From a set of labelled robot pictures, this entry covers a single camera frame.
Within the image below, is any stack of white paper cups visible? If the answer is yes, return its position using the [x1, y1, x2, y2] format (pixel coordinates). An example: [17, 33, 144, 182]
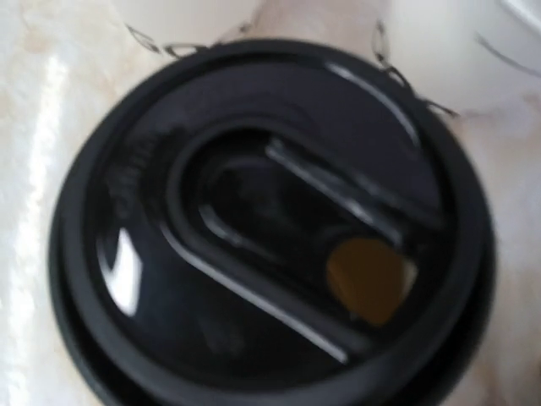
[382, 1, 540, 110]

